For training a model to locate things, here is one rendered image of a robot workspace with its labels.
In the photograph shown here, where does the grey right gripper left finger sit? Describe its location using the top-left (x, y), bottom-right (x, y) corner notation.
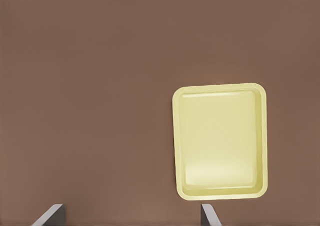
top-left (31, 203), bottom-right (67, 226)

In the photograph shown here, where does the pale yellow rectangular tray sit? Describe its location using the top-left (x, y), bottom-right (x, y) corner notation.
top-left (171, 82), bottom-right (268, 201)

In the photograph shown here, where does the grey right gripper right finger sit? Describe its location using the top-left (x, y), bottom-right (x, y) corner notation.
top-left (200, 203), bottom-right (222, 226)

